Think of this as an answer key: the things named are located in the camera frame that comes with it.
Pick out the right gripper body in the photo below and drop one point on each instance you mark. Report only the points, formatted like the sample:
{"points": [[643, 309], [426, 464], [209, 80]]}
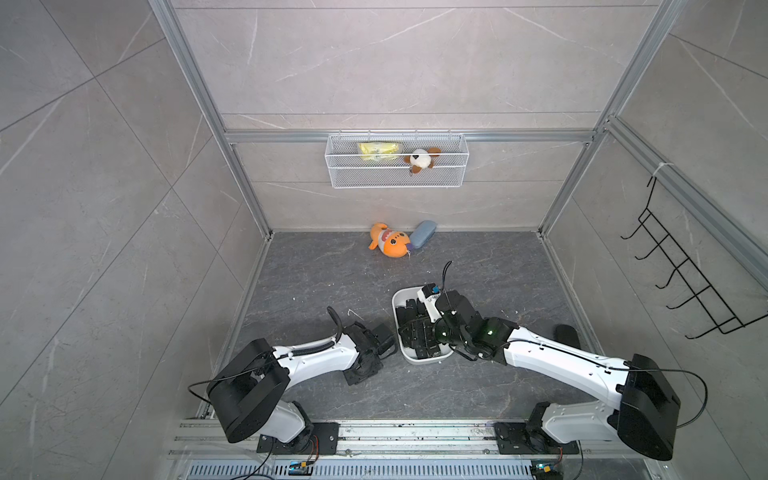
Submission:
{"points": [[431, 333]]}

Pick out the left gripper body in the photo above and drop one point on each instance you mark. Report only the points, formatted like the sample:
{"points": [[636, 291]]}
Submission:
{"points": [[372, 370]]}

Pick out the white storage box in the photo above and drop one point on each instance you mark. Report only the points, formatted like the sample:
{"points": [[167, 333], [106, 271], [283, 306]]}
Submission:
{"points": [[407, 307]]}

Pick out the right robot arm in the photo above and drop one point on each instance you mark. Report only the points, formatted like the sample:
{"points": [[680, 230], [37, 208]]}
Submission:
{"points": [[632, 400]]}

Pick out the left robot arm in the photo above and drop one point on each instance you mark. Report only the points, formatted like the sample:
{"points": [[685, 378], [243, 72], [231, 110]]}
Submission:
{"points": [[247, 394]]}

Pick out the orange plush toy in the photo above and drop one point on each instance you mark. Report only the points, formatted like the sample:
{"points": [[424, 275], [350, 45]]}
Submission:
{"points": [[393, 244]]}

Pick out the blue grey pouch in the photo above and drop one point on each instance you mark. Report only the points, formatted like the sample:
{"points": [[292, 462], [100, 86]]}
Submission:
{"points": [[422, 234]]}

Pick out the black oval object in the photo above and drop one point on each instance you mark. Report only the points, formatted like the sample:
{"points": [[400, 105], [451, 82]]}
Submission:
{"points": [[567, 335]]}

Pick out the brown white plush dog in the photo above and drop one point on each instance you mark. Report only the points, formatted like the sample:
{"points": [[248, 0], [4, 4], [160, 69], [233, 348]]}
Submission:
{"points": [[421, 159]]}

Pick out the yellow item in basket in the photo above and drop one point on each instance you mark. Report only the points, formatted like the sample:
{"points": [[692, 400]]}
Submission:
{"points": [[379, 151]]}

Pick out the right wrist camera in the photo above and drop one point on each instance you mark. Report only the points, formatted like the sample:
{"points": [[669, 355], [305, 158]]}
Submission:
{"points": [[428, 296]]}

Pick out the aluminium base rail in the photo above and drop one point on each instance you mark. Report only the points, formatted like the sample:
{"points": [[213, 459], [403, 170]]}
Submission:
{"points": [[399, 449]]}

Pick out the white wire wall basket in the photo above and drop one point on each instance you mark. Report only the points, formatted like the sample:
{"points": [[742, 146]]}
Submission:
{"points": [[348, 171]]}

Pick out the black wall hook rack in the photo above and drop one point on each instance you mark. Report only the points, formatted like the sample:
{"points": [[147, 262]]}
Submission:
{"points": [[720, 317]]}

